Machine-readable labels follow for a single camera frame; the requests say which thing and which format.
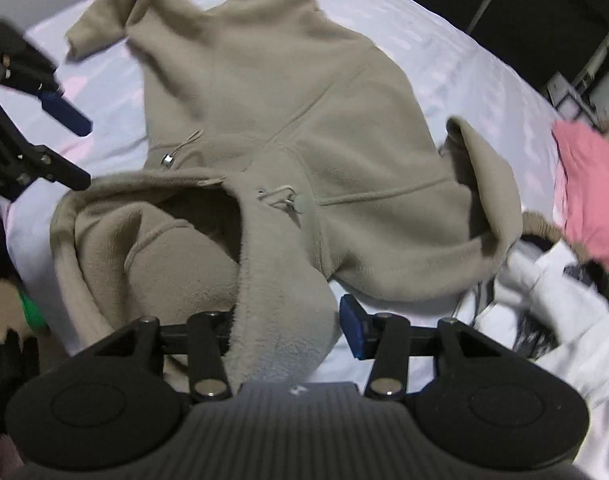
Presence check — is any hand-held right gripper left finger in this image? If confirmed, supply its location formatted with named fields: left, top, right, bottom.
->
left=92, top=311, right=235, bottom=403

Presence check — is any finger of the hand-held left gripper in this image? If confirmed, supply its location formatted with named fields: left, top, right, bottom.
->
left=0, top=19, right=94, bottom=137
left=0, top=94, right=92, bottom=202

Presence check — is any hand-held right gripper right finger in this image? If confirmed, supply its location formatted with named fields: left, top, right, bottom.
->
left=338, top=294, right=535, bottom=402

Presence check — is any olive fleece jacket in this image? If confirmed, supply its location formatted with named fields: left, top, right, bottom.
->
left=49, top=0, right=524, bottom=386

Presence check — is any green object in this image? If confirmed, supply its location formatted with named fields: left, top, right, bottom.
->
left=17, top=287, right=48, bottom=335

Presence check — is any white garment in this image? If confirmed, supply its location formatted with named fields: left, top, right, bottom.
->
left=471, top=237, right=609, bottom=480

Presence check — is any brown knit garment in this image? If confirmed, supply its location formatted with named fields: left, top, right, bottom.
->
left=521, top=211, right=567, bottom=243

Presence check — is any pink pillow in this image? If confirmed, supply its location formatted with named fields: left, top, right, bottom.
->
left=551, top=119, right=609, bottom=268

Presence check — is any white nightstand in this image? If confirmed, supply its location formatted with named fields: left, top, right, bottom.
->
left=547, top=71, right=609, bottom=131

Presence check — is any black sliding wardrobe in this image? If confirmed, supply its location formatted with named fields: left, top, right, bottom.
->
left=391, top=0, right=609, bottom=106

